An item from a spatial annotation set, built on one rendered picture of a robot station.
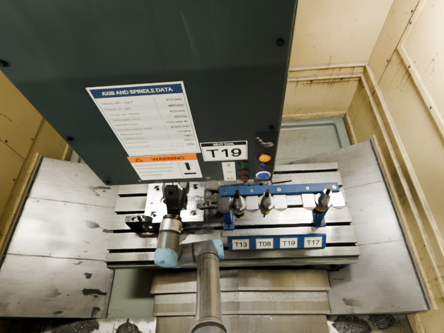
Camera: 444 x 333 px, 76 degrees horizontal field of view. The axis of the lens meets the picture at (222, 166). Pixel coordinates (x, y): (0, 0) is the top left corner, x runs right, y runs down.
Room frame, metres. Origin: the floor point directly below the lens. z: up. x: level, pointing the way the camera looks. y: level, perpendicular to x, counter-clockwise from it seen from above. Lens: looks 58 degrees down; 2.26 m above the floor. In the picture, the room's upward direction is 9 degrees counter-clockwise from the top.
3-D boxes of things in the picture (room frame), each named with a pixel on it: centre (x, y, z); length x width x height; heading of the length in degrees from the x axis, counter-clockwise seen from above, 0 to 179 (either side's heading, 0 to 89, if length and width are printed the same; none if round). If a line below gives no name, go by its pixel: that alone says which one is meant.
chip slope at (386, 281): (0.50, -0.48, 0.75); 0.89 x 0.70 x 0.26; 173
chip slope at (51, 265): (0.66, 0.83, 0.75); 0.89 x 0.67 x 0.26; 173
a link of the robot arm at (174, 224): (0.38, 0.21, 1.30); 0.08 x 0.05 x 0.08; 79
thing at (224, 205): (0.47, 0.01, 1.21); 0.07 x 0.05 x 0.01; 173
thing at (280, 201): (0.44, -0.20, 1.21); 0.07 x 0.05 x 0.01; 173
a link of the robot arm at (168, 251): (0.30, 0.23, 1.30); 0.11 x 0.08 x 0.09; 169
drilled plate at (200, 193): (0.64, 0.26, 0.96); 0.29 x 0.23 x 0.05; 83
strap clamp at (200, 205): (0.58, 0.09, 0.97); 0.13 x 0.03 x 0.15; 83
